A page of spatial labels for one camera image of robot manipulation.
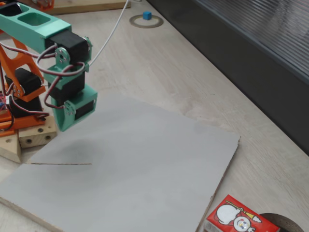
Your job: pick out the orange leader arm part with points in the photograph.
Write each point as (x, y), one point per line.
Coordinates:
(46, 4)

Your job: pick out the red tissue box with snowman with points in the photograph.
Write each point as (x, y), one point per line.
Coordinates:
(236, 217)

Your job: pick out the wooden plank under leader arm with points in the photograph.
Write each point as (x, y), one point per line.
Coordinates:
(96, 6)

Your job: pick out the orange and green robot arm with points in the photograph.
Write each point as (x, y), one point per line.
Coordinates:
(29, 29)

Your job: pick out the wooden base block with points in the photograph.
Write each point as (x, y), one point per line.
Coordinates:
(36, 135)

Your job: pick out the grey laminated wooden board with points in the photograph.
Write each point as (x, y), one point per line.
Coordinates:
(120, 169)

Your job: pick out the red circuit board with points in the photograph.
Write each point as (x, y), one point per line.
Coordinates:
(2, 99)

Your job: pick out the small blue cube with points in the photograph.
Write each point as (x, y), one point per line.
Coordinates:
(147, 15)

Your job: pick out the ribbed glass desk partition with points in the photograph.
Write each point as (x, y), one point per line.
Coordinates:
(265, 36)

